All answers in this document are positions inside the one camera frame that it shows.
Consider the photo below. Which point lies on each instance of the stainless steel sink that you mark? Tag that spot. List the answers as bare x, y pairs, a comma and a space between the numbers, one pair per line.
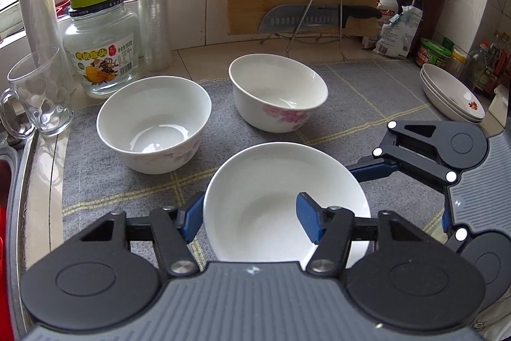
24, 205

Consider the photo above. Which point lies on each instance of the clear plastic bottle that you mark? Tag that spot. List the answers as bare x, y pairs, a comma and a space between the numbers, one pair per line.
473, 69

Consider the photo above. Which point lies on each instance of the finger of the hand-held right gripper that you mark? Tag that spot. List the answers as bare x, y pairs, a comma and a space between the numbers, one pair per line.
449, 209
371, 171

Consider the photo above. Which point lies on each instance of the clear glass mug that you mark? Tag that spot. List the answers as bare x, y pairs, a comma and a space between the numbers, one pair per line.
40, 97

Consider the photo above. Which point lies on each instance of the sauce jar with green lid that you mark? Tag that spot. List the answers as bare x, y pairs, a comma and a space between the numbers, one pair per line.
433, 53

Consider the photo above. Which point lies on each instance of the white bag with red print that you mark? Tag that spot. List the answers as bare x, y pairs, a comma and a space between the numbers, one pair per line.
386, 11

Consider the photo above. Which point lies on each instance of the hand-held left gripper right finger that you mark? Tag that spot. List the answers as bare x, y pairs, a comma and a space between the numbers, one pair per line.
308, 217

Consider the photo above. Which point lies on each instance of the glass jar with green lid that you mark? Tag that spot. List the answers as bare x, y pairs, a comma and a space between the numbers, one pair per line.
99, 53

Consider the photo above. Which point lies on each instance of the green bottle cap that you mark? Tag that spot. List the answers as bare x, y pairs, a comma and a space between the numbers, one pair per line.
448, 43

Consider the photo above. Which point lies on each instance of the white bag with blue print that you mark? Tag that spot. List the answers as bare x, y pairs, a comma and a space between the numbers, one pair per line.
403, 41

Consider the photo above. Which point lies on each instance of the white plastic container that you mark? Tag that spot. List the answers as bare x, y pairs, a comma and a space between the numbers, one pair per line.
502, 99

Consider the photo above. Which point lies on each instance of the bag clip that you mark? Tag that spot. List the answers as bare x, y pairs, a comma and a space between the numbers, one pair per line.
395, 19

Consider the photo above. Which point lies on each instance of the red basin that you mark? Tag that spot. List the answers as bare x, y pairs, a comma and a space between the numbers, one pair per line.
6, 245

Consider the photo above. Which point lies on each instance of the grey checked table mat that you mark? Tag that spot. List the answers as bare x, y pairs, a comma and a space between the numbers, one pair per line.
351, 93

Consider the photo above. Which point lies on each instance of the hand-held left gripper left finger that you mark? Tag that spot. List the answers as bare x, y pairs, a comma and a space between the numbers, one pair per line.
191, 219

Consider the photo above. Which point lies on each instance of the seasoning bottle with red cap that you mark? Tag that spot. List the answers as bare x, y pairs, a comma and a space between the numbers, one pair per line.
485, 65

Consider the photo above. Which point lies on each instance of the white bowl with pink flowers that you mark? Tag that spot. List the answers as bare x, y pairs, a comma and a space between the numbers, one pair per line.
255, 205
151, 117
275, 85

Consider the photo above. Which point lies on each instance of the dark brown knife block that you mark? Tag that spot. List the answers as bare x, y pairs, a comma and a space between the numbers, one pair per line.
437, 13

